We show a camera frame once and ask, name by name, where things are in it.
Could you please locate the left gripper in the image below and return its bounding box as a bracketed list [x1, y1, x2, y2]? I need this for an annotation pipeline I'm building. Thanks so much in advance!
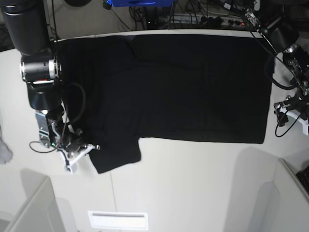
[274, 95, 309, 127]

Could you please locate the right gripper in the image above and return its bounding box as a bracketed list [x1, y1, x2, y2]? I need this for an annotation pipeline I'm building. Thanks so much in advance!
[57, 129, 100, 167]

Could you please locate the black T-shirt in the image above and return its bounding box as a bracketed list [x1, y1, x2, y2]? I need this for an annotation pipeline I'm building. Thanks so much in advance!
[58, 34, 274, 174]

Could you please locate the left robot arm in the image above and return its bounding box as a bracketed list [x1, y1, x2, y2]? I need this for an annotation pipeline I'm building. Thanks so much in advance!
[244, 4, 309, 127]

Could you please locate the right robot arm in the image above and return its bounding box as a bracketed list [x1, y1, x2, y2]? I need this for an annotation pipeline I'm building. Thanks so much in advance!
[0, 0, 100, 173]

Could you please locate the black keyboard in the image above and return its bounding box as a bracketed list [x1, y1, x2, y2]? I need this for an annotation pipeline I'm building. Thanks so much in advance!
[296, 166, 309, 193]

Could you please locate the grey cloth at edge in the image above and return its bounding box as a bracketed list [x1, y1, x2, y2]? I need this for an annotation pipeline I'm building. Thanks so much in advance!
[0, 129, 13, 164]

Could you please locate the white power strip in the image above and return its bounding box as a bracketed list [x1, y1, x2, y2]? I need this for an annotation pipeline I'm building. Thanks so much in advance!
[171, 13, 246, 28]

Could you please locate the blue box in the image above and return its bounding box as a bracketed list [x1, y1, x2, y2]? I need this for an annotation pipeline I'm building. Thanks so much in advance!
[103, 0, 173, 10]

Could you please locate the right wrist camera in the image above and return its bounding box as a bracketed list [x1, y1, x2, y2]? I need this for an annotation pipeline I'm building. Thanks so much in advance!
[64, 160, 77, 174]

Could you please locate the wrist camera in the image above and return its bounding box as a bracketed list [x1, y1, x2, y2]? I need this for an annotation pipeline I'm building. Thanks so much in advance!
[302, 122, 309, 136]
[64, 160, 77, 174]

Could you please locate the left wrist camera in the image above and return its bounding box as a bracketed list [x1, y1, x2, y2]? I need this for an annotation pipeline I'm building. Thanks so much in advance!
[302, 122, 309, 136]

